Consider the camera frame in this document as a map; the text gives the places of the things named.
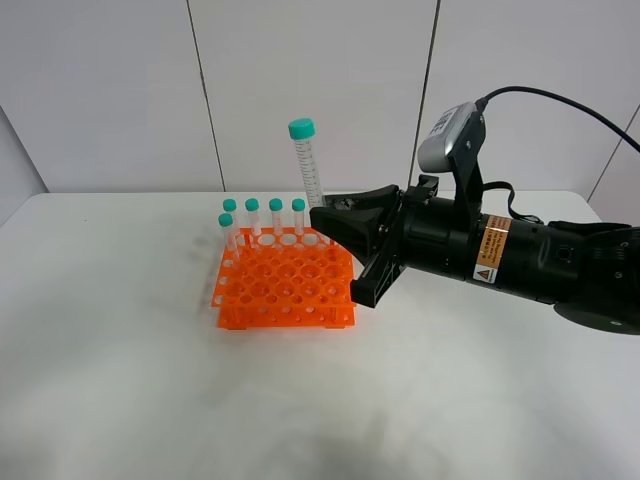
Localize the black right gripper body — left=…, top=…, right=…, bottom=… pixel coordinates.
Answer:
left=380, top=174, right=483, bottom=281

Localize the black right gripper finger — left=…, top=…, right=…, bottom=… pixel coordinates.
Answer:
left=350, top=238, right=405, bottom=308
left=310, top=184, right=400, bottom=266

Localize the green-capped test tube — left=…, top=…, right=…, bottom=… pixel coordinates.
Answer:
left=288, top=118, right=326, bottom=208

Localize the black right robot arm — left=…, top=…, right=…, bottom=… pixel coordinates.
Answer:
left=310, top=175, right=639, bottom=335

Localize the orange plastic test tube rack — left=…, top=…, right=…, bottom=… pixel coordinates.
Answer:
left=211, top=227, right=355, bottom=330

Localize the rear row tube far left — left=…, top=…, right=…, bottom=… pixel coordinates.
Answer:
left=222, top=198, right=240, bottom=235

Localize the second row tube left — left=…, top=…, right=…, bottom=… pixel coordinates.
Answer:
left=218, top=213, right=239, bottom=263

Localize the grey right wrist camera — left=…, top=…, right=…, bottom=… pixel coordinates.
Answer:
left=417, top=102, right=477, bottom=174

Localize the black right camera cable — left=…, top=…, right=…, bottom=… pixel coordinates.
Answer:
left=474, top=86, right=640, bottom=154

